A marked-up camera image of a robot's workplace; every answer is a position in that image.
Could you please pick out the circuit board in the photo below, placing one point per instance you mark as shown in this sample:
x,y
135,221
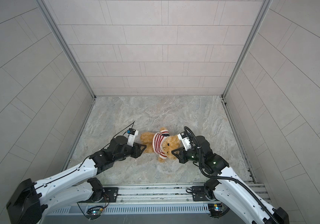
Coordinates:
x,y
95,212
215,210

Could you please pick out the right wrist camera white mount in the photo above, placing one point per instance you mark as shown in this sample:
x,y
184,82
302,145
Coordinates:
x,y
183,137

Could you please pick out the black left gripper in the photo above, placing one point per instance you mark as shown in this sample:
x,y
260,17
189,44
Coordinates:
x,y
136,150

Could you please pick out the right circuit board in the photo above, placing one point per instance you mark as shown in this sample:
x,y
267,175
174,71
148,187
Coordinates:
x,y
215,210

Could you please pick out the aluminium corner post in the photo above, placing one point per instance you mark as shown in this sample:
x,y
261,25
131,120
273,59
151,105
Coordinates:
x,y
254,30
60,39

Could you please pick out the tan plush teddy bear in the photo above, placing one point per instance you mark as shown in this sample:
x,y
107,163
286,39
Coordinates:
x,y
171,143

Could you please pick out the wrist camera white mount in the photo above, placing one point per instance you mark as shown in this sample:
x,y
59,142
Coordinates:
x,y
183,137
132,133

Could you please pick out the aluminium corner post right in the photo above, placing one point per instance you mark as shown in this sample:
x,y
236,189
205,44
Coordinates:
x,y
254,30

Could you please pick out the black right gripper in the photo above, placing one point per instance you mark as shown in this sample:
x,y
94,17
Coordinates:
x,y
182,155

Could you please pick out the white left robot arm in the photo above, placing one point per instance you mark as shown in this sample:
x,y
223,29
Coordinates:
x,y
33,200

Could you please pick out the aluminium corner post left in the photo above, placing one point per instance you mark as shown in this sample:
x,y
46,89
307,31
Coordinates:
x,y
60,39

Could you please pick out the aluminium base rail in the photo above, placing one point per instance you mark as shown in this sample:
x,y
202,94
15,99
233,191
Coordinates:
x,y
169,194

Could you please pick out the red white striped knit sweater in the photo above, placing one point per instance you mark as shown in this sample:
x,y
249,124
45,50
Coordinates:
x,y
158,139

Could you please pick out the left circuit board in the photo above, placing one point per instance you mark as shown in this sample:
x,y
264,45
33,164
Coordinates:
x,y
95,212

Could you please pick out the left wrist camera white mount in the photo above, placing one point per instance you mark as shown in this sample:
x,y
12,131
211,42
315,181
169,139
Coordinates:
x,y
132,133

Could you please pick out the white ventilation grille strip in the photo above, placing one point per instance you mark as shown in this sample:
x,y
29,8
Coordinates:
x,y
192,208

